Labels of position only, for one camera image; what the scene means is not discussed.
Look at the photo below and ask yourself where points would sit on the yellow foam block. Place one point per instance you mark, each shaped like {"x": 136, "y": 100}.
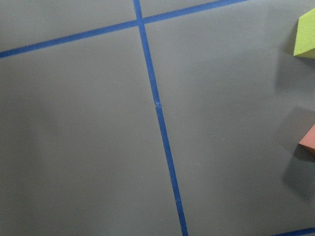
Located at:
{"x": 305, "y": 36}

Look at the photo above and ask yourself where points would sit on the orange foam block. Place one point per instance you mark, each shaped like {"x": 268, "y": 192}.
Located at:
{"x": 308, "y": 141}

